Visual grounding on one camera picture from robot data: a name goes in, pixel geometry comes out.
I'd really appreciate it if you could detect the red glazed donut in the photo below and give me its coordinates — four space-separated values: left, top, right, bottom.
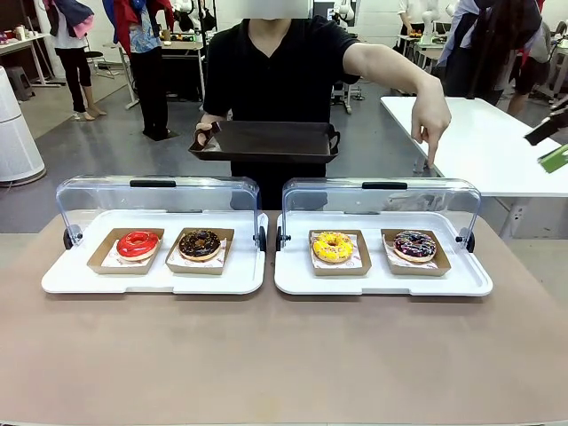
115 230 161 263

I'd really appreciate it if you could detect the white cylindrical air purifier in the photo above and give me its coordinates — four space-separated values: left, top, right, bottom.
0 66 47 184

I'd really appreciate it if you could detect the white display tray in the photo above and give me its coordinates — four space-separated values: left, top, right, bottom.
41 210 270 296
273 210 494 297

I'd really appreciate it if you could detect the white background workbench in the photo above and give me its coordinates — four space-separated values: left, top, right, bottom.
0 30 61 89

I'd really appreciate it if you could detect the brown cardboard donut tray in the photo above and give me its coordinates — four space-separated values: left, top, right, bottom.
86 227 166 276
380 228 453 278
164 227 235 276
308 229 372 278

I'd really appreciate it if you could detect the white rectangular table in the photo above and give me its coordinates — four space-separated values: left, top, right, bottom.
380 96 568 239

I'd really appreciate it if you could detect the person torso black shirt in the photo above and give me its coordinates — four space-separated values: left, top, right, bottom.
202 15 361 209

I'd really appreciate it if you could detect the person in white shirt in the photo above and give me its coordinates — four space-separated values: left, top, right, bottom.
46 0 107 121

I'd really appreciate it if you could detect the person in blue patterned shirt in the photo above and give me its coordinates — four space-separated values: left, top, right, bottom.
102 0 175 139

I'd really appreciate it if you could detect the chocolate glazed donut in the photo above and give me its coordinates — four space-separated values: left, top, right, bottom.
177 228 222 262

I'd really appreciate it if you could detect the person left forearm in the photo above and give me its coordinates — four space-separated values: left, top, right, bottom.
343 42 447 99

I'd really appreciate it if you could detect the grey plastic stool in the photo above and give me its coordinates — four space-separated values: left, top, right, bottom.
4 66 36 102

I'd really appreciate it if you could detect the clear hinged display lid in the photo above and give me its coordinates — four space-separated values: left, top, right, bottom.
275 177 483 254
55 175 269 252

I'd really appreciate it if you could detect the yellow sprinkled donut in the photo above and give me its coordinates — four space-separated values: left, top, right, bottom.
312 230 355 264

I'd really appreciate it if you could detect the person with long dark hair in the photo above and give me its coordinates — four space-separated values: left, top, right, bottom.
437 0 551 107

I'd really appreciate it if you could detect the dark brown serving tray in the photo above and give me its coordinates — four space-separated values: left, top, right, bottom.
188 120 342 164

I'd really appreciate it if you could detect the purple drizzled donut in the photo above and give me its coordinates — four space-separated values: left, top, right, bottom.
392 229 438 263

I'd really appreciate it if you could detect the person left hand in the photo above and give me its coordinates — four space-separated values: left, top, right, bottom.
410 86 453 168

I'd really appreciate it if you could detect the white paper liner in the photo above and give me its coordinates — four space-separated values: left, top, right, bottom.
312 234 360 271
170 239 227 272
100 239 156 270
383 241 445 271

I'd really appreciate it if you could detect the person right hand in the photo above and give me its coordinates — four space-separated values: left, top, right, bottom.
194 113 222 147

